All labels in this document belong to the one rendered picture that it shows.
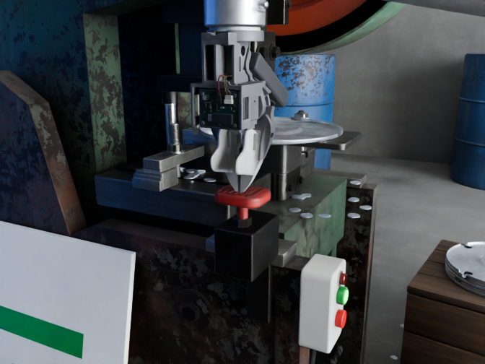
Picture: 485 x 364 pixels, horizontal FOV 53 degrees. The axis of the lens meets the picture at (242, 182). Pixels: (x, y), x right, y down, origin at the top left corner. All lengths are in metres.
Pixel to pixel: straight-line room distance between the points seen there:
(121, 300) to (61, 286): 0.15
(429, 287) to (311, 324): 0.63
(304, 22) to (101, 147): 0.61
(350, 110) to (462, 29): 1.05
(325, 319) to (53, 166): 0.59
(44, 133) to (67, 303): 0.33
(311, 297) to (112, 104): 0.57
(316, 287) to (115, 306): 0.39
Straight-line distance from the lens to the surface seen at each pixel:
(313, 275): 0.75
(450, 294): 1.36
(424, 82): 4.25
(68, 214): 1.03
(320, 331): 0.79
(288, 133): 0.96
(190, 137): 1.02
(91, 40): 1.01
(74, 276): 1.02
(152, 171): 0.88
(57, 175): 1.03
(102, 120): 1.03
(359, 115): 4.37
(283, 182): 0.97
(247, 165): 0.64
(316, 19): 1.31
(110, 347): 0.99
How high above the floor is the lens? 0.95
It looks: 16 degrees down
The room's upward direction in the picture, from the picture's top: straight up
